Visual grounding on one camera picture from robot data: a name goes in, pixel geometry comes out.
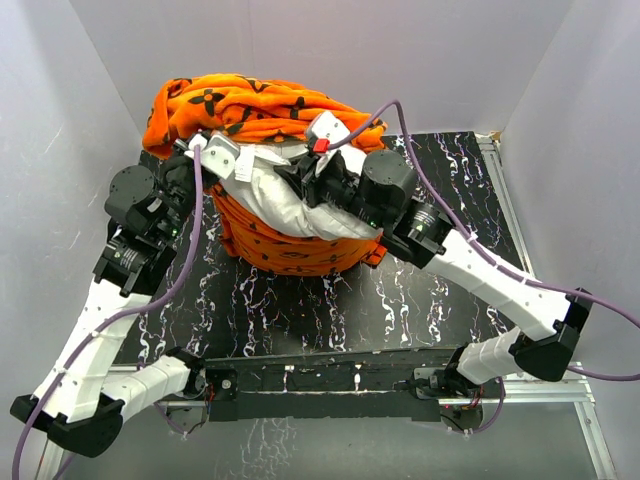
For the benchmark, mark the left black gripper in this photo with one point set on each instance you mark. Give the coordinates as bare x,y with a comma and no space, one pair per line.
183,159

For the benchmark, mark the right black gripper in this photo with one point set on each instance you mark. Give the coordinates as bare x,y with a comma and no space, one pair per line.
305,178

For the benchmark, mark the white pillow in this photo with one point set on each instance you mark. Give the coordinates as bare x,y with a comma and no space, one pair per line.
268,197

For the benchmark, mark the orange patterned pillowcase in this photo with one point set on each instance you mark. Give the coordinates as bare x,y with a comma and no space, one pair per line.
251,111

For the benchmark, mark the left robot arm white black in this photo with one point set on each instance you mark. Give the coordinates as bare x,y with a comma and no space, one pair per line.
151,243

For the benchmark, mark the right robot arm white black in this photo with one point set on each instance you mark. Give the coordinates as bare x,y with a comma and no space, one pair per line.
547,326

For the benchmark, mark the white care label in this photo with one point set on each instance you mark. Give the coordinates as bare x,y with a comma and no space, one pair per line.
244,163

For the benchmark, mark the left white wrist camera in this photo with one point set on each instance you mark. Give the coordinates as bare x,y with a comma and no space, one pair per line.
218,154

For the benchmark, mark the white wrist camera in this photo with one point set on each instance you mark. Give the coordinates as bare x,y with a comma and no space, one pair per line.
218,154
326,126

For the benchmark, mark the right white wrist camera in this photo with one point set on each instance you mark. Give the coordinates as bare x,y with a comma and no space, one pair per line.
326,126

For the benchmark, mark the aluminium frame rail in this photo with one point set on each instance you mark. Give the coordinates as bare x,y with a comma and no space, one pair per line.
241,389

